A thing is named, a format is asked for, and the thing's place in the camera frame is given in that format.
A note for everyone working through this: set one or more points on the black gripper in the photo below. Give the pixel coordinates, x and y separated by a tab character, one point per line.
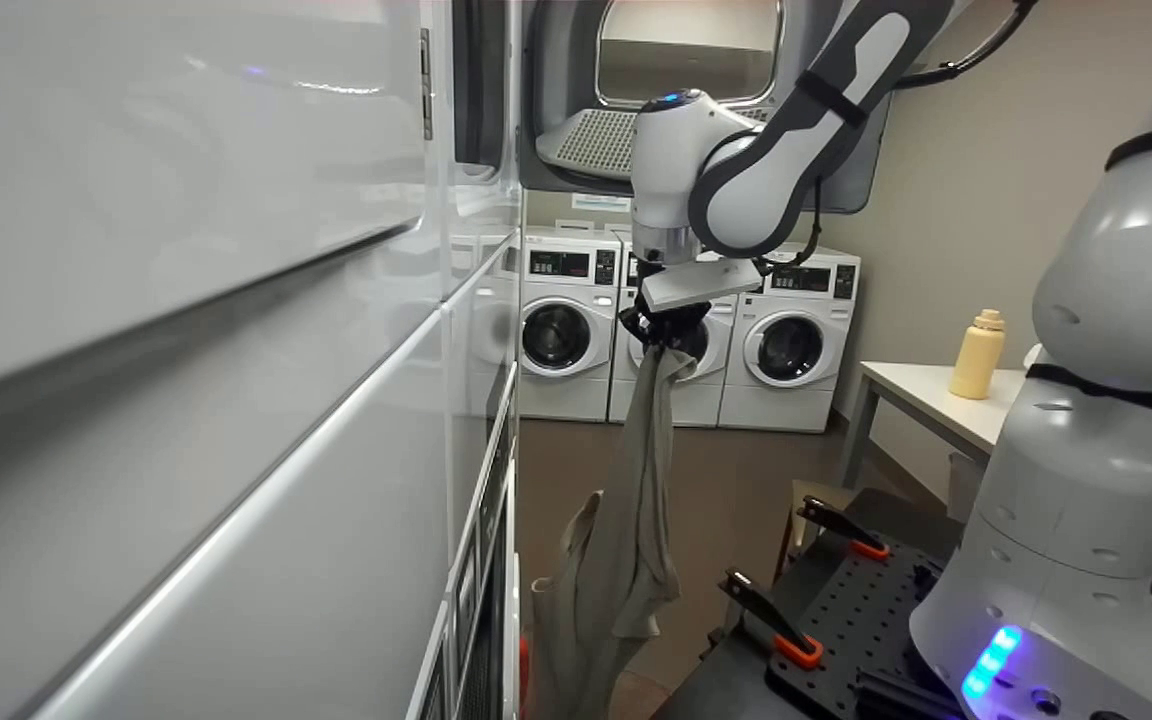
676	320

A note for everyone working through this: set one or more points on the grey brown cloth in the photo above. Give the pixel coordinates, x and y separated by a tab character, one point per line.
638	533

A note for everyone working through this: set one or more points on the white front load washer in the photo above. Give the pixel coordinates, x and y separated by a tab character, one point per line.
562	334
716	387
790	345

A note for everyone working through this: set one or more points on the white stacked dryer numbered five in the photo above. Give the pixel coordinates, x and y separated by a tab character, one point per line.
483	334

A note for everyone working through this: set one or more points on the black clamp with orange tip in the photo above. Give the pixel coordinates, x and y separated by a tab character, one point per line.
769	620
843	525

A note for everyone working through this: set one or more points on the white folding table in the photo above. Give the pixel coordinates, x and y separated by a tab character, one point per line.
938	393

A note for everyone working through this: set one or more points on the yellow plastic bottle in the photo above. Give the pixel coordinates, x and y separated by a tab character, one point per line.
977	356

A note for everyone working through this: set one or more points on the white stacked dryer numbered four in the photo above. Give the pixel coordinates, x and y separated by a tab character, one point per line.
203	505

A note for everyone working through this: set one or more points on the white wall sticker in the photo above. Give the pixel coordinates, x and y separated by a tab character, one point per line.
597	207

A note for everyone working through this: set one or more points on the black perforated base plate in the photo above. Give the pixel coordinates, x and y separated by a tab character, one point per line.
856	612

